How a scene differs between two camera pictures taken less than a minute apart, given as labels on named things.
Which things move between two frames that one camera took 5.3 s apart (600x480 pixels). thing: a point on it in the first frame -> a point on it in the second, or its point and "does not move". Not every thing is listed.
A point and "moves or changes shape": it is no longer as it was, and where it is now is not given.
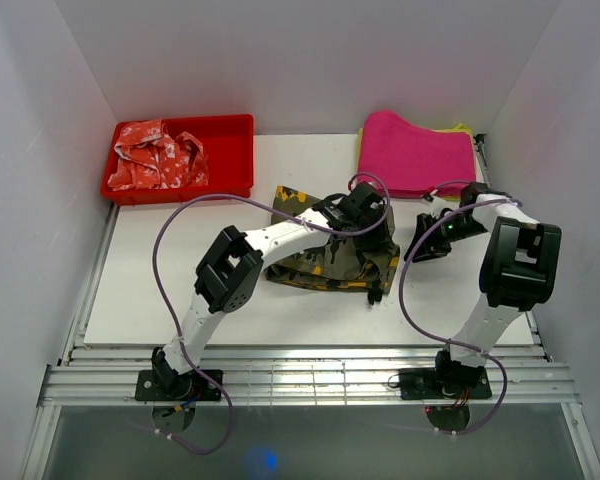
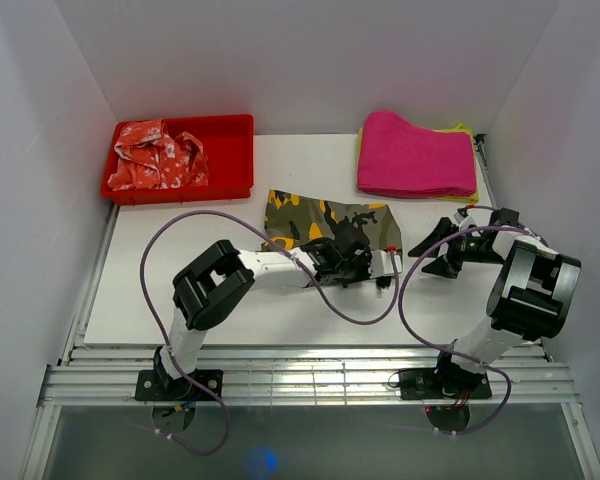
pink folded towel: (410, 160) does not move
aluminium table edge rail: (304, 377) does not move
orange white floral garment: (149, 157) does not move
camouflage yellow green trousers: (358, 258) moves or changes shape
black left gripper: (378, 238) -> (365, 257)
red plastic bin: (227, 143) does not move
